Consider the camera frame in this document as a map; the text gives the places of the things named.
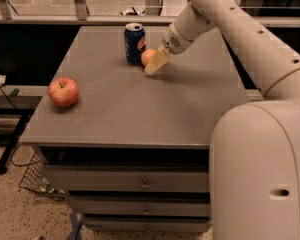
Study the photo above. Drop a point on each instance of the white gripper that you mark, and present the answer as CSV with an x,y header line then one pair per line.
x,y
173,42

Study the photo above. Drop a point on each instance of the orange fruit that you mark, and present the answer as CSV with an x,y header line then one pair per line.
x,y
146,56

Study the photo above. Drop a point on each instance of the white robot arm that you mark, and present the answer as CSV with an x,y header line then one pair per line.
x,y
254,154

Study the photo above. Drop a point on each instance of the blue pepsi can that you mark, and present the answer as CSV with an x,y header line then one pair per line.
x,y
135,42

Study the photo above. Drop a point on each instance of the metal window railing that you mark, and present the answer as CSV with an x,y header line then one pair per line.
x,y
283,13

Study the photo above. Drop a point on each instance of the grey drawer cabinet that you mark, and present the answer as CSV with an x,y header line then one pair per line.
x,y
127,120

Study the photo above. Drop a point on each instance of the red apple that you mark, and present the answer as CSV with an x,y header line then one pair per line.
x,y
63,92

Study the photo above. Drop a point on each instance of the black table leg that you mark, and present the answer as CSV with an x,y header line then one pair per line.
x,y
13,140

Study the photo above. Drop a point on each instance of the top grey drawer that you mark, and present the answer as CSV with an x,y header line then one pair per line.
x,y
75,178

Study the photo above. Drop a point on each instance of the grey drawer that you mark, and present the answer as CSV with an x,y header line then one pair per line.
x,y
75,178
147,206
147,224

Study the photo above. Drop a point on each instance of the middle grey drawer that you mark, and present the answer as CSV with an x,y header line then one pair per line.
x,y
147,206

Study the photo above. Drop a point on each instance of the bottom grey drawer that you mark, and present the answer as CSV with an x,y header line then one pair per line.
x,y
147,224

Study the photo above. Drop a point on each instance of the black wire basket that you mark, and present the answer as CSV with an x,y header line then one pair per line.
x,y
33,181

